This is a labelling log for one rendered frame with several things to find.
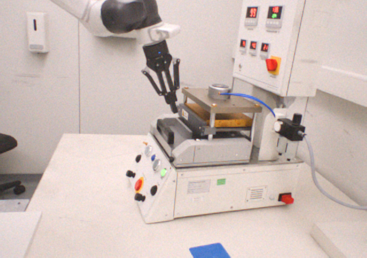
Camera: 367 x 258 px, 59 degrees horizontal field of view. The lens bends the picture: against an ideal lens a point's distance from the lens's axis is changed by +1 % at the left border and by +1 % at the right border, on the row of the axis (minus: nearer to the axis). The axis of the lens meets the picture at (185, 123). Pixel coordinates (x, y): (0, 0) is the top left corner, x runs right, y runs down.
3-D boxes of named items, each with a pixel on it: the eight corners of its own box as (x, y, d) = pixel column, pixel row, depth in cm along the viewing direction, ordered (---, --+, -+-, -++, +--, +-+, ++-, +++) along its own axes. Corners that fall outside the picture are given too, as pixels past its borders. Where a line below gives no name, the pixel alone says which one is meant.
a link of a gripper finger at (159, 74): (159, 62, 98) (155, 63, 97) (168, 96, 102) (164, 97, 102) (156, 60, 101) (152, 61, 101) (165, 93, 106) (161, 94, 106)
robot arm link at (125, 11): (102, 40, 90) (123, 38, 83) (84, -9, 84) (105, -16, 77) (149, 22, 101) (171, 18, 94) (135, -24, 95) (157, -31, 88)
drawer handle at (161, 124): (161, 128, 115) (162, 118, 114) (174, 144, 102) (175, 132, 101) (156, 128, 115) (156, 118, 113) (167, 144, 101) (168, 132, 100)
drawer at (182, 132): (224, 133, 129) (226, 114, 127) (252, 155, 109) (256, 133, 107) (153, 135, 119) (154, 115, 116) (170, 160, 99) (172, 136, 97)
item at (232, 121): (224, 113, 125) (227, 89, 122) (254, 132, 105) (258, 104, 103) (183, 113, 119) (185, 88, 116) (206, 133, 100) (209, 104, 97)
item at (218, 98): (235, 110, 130) (240, 79, 126) (281, 137, 103) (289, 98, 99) (179, 110, 122) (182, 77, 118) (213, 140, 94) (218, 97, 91)
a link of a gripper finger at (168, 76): (159, 59, 101) (163, 57, 102) (169, 91, 106) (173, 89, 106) (162, 61, 98) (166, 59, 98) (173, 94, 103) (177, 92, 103)
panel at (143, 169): (127, 175, 125) (149, 133, 123) (144, 219, 98) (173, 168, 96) (123, 173, 124) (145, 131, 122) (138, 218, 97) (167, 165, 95)
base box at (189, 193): (245, 165, 145) (250, 129, 140) (299, 211, 112) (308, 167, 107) (127, 174, 127) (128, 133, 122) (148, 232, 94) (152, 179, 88)
